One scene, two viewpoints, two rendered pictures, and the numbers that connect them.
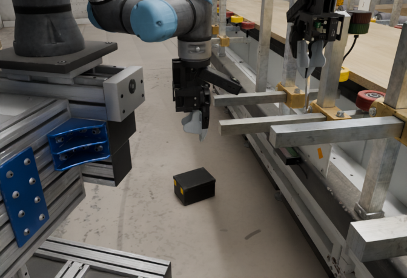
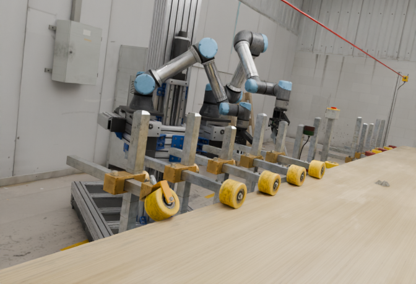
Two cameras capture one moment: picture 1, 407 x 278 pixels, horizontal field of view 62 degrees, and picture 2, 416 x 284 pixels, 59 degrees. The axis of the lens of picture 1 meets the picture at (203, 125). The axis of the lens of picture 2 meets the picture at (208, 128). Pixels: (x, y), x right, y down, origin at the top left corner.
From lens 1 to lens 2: 176 cm
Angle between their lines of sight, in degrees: 47
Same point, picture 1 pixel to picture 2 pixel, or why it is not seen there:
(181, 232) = not seen: hidden behind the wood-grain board
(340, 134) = (248, 150)
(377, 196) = not seen: hidden behind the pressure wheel
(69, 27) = (213, 109)
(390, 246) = (207, 148)
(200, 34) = (241, 117)
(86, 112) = (206, 135)
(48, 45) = (205, 112)
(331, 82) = (294, 153)
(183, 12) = (233, 108)
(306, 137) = (238, 147)
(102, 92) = (210, 129)
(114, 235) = not seen: hidden behind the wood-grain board
